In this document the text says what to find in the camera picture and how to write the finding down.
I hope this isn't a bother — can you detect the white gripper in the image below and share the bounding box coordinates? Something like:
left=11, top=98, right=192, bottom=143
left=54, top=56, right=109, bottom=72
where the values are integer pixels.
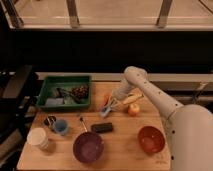
left=101, top=82, right=143, bottom=113

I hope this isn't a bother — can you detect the light blue towel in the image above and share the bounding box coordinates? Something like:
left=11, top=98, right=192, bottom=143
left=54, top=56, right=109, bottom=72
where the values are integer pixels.
left=100, top=105, right=113, bottom=118

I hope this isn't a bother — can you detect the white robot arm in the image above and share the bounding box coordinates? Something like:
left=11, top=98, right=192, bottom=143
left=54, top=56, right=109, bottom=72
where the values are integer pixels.
left=101, top=66, right=213, bottom=171

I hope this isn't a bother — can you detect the red bowl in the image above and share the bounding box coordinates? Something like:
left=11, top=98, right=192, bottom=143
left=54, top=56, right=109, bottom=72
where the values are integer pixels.
left=138, top=126, right=165, bottom=155

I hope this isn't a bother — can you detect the purple bowl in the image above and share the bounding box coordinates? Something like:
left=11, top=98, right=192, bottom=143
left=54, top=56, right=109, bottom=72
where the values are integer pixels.
left=73, top=132, right=104, bottom=164

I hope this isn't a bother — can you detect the orange apple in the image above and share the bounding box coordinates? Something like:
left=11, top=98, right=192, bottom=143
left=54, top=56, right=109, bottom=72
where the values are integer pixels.
left=127, top=103, right=140, bottom=117

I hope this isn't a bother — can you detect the black rectangular block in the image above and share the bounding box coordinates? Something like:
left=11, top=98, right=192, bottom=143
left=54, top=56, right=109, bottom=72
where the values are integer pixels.
left=91, top=123, right=113, bottom=133

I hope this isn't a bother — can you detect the dark grapes bunch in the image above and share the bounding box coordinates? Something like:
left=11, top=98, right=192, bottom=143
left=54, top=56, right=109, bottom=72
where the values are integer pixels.
left=72, top=85, right=89, bottom=98

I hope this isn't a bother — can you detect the metal spoon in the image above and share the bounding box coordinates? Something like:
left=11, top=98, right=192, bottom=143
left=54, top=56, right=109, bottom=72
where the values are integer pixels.
left=79, top=117, right=88, bottom=132

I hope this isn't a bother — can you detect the grey sponge in tray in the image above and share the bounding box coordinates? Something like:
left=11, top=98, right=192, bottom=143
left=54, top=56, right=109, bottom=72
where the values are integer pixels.
left=45, top=98, right=64, bottom=106

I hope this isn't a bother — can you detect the green plastic tray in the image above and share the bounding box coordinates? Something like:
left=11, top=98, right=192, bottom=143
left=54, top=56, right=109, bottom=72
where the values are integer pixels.
left=37, top=75, right=91, bottom=111

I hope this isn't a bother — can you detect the blue cup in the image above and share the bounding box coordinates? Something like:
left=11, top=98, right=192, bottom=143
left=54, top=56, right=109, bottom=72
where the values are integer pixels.
left=53, top=119, right=69, bottom=136

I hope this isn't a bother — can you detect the small black metal cup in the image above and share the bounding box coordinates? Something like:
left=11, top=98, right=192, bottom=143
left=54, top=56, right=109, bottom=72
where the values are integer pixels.
left=44, top=116, right=56, bottom=127

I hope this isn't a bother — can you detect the white cup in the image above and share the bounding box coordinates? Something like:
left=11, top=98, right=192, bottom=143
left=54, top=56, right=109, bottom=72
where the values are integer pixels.
left=27, top=127, right=49, bottom=149

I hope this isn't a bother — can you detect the black chair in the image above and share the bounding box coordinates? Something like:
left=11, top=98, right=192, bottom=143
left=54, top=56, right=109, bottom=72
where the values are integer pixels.
left=0, top=65, right=38, bottom=161

